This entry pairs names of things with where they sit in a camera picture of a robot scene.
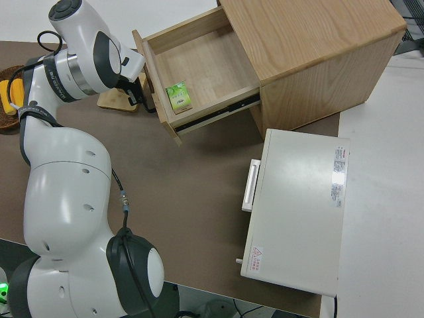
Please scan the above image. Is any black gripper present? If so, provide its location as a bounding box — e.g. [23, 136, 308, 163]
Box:
[116, 75, 146, 107]

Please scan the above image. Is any wooden drawer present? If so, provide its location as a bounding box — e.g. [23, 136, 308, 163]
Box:
[131, 5, 262, 146]

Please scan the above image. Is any wooden mug tree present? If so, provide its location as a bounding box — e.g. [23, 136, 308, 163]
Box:
[97, 72, 147, 112]

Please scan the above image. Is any small green box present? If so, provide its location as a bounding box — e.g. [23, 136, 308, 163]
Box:
[165, 81, 195, 115]

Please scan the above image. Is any brown table mat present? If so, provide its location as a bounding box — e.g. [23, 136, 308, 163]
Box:
[0, 41, 342, 318]

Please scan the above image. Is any yellow corn cob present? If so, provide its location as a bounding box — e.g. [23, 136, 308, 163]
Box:
[7, 79, 26, 115]
[0, 81, 10, 114]

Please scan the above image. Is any brown wicker basket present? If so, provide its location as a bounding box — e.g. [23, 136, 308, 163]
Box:
[0, 65, 26, 134]

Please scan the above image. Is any wooden cabinet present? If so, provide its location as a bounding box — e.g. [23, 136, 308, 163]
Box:
[217, 0, 407, 133]

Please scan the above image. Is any cream toaster oven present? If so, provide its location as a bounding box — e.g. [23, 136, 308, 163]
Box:
[240, 128, 351, 297]

